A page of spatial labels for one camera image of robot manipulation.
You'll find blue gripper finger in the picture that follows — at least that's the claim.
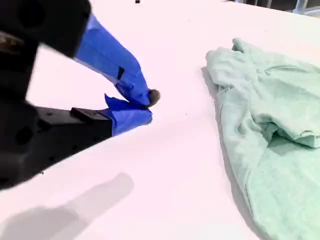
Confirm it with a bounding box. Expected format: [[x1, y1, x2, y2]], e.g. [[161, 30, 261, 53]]
[[14, 0, 161, 108], [0, 93, 153, 190]]

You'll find pale green T-shirt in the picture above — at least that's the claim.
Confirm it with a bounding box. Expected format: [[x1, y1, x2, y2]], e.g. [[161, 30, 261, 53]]
[[201, 37, 320, 240]]

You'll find metal table clamp tube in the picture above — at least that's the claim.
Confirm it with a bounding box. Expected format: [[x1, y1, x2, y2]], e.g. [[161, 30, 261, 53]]
[[292, 0, 320, 16]]

